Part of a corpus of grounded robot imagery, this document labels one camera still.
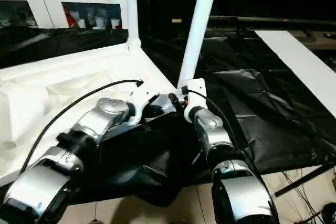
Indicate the white plastic table leg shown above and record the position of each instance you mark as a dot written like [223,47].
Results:
[199,24]
[131,9]

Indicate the white plastic table top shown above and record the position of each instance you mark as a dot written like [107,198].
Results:
[52,93]

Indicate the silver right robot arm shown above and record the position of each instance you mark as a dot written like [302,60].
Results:
[226,156]

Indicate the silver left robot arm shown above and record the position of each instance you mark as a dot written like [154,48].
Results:
[79,150]

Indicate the small yellow label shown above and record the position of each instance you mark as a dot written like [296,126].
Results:
[177,20]

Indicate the black plastic mat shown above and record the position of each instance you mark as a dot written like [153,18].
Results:
[273,114]

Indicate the white flat panel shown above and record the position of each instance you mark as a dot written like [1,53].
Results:
[304,61]

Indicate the white glass-door cabinet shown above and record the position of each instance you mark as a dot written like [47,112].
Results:
[63,1]

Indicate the black stand leg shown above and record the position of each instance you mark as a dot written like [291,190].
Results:
[304,179]

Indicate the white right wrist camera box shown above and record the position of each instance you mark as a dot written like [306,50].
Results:
[195,95]

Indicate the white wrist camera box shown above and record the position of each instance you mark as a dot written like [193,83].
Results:
[143,98]
[195,95]

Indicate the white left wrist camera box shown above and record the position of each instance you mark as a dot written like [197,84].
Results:
[143,98]

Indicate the dark horizontal rail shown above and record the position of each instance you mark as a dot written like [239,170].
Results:
[268,21]

